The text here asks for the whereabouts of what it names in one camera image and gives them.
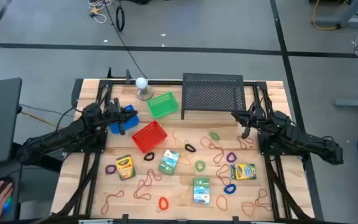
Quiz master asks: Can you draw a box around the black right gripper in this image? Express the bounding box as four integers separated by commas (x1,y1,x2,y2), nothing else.
231,107,263,139

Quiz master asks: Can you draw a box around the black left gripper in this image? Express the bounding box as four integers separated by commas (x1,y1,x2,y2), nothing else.
106,102,139,135

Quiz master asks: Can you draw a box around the blue plastic basket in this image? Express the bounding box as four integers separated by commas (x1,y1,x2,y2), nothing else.
109,105,140,135

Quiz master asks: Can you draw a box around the red rubber band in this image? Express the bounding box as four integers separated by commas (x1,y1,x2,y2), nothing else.
215,164,232,187
133,179,152,201
208,142,226,164
146,169,162,187
100,190,126,215
236,134,254,151
254,189,273,212

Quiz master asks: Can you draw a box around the red plastic basket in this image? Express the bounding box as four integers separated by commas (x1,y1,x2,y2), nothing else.
131,120,168,154

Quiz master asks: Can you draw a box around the green plastic basket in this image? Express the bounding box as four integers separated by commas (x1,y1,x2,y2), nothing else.
145,91,180,119

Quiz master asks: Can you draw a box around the orange rubber band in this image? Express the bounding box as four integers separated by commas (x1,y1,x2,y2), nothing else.
215,195,229,212
199,136,213,149
241,202,256,217

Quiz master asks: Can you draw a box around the yellow orange crayon box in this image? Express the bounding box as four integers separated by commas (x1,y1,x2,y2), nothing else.
115,154,136,181

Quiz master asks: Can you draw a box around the yellow rubber band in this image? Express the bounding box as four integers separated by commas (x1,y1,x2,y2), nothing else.
176,177,194,202
172,130,186,147
178,152,193,167

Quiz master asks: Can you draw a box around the green blue crayon box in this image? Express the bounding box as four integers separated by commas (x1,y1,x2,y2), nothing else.
157,149,180,176
193,177,211,205

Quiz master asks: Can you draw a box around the grey desk foot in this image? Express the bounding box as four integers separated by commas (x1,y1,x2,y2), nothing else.
334,98,358,110

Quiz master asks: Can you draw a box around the grey desk leg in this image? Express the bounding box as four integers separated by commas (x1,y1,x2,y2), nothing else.
314,0,358,29

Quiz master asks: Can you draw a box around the white bulb brass lamp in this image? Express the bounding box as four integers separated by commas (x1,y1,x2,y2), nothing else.
134,77,154,101

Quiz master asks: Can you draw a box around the black perforated metal shelf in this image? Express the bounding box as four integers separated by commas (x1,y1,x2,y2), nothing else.
181,73,247,121

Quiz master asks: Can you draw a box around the yellow blue crayon box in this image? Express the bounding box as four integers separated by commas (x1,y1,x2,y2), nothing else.
229,163,257,180

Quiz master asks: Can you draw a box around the red orange coil wristband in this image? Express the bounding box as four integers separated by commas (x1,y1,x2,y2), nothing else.
158,197,170,211

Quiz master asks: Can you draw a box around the black computer mouse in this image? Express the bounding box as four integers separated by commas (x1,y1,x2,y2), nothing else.
0,176,14,200

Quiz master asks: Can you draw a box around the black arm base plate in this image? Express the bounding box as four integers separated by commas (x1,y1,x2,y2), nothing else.
258,132,307,156
62,130,108,154

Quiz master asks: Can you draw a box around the black lamp cable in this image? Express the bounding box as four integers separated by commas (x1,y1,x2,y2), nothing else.
103,0,149,79

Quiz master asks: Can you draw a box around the thin black cable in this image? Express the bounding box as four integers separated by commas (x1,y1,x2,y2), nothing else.
19,103,76,118

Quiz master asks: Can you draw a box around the yellow braided cable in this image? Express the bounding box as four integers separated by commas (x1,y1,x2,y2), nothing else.
19,110,58,128

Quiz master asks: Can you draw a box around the black desk frame bar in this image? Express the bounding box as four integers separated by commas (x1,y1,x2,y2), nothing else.
37,154,64,174

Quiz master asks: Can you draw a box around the black cable loop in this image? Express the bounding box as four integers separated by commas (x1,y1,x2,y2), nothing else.
115,4,126,33

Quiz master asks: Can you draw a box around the white cable bundle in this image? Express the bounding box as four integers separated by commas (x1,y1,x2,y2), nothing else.
87,0,113,25

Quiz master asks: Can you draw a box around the yellow floor cable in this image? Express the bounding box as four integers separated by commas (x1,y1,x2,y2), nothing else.
311,0,341,31

